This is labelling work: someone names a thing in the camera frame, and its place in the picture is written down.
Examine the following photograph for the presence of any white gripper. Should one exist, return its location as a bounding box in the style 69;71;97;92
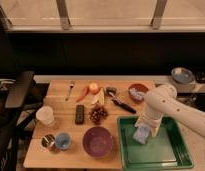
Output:
135;113;161;137

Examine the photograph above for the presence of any light blue sponge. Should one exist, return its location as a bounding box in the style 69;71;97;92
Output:
133;126;150;144

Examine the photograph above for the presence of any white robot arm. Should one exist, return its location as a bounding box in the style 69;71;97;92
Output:
135;83;205;138

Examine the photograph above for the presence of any green plastic tray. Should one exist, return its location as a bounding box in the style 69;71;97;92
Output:
117;116;194;171

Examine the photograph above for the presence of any red bowl with cloth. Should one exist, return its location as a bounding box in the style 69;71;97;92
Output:
128;83;149;104

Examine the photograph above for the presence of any silver metal bowl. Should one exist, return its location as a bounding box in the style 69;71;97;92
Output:
171;67;195;84

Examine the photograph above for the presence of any bunch of dark grapes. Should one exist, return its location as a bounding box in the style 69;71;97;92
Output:
89;105;108;125

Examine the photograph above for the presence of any yellow banana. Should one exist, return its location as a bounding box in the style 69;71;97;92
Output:
91;88;105;105

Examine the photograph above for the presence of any purple bowl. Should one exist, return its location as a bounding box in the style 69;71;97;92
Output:
83;126;114;158

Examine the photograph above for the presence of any black object on counter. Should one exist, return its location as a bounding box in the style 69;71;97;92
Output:
195;72;205;84

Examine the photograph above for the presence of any orange fruit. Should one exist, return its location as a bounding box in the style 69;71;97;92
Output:
89;83;100;94

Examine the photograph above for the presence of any orange carrot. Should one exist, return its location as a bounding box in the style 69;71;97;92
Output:
76;86;89;102

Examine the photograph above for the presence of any black remote control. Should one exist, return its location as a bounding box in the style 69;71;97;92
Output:
75;105;85;124

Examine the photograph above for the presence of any silver fork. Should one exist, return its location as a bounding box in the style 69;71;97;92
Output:
65;81;75;101

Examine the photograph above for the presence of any blue cup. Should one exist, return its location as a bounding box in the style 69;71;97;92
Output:
55;132;71;150

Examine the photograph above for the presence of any small metal can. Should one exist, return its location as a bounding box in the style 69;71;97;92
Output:
41;134;55;151

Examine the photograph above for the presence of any black handled knife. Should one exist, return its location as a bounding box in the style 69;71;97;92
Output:
108;93;136;114

